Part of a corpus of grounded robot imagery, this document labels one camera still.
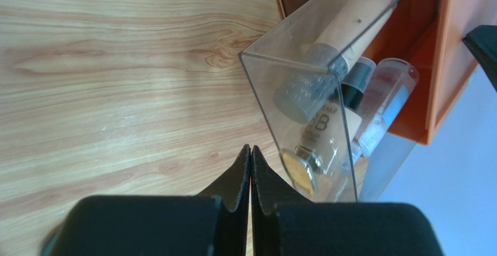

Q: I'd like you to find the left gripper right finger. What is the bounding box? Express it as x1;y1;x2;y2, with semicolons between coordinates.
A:
251;146;443;255

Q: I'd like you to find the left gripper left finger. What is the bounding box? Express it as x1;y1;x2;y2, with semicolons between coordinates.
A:
46;145;251;255

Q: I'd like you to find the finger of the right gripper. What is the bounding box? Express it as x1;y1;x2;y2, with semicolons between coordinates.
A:
463;25;496;90

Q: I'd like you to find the orange drawer box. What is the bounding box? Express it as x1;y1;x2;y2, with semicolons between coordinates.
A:
271;0;497;146

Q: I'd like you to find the small beige foundation bottle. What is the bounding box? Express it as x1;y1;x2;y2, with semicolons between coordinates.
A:
295;56;377;178

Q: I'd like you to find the clear toner bottle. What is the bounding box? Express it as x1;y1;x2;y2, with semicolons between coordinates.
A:
351;58;419;163

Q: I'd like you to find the beige tube grey cap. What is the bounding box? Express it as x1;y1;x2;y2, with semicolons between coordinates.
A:
273;0;393;124

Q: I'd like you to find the clear drawer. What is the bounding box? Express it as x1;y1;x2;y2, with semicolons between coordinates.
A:
240;0;400;202

